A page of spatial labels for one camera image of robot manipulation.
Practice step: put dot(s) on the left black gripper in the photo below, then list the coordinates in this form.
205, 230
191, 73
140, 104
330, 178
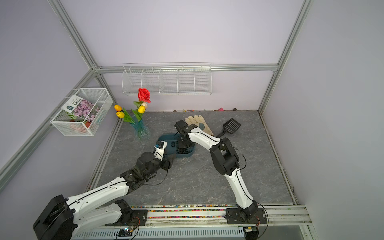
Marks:
167, 163

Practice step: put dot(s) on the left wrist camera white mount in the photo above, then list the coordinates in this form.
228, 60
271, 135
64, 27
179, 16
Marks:
159, 149

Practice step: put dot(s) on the yellow tulip lower left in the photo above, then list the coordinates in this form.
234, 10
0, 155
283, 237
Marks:
120, 115

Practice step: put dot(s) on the yellow tulip right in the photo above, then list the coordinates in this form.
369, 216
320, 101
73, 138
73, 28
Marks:
141, 109

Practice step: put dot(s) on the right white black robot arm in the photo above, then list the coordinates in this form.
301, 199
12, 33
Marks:
226, 161

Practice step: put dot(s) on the red artificial rose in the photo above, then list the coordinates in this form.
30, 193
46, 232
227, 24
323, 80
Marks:
144, 95

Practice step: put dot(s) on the yellow tulip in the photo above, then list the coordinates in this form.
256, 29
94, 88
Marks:
118, 108
120, 115
141, 109

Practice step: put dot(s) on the teal plastic storage box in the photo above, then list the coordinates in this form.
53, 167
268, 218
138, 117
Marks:
173, 151

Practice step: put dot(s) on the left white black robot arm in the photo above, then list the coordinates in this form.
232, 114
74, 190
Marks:
64, 218

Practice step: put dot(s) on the beige work glove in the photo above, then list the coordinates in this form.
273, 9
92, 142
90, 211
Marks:
199, 121

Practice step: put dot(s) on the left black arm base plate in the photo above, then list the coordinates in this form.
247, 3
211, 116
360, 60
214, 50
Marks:
132, 218

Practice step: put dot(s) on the purple flower seed packet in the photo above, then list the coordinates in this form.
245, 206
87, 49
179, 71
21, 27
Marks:
80, 109

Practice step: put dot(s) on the yellow tulip upper left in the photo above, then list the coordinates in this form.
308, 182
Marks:
118, 108

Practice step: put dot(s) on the white wire wall shelf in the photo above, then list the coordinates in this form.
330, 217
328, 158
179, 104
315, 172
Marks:
168, 78

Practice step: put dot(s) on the black slotted plastic scoop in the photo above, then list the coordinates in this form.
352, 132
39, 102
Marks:
231, 126

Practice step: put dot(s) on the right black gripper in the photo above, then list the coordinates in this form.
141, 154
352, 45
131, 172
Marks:
180, 143

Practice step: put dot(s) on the aluminium front rail frame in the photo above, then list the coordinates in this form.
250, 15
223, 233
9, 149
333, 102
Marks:
205, 221

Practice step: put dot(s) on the white wire side basket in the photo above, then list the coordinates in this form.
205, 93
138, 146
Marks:
73, 128

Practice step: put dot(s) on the teal glass flower vase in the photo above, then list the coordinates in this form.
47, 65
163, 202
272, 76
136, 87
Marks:
142, 132

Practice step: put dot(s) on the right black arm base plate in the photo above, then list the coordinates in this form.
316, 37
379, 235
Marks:
240, 217

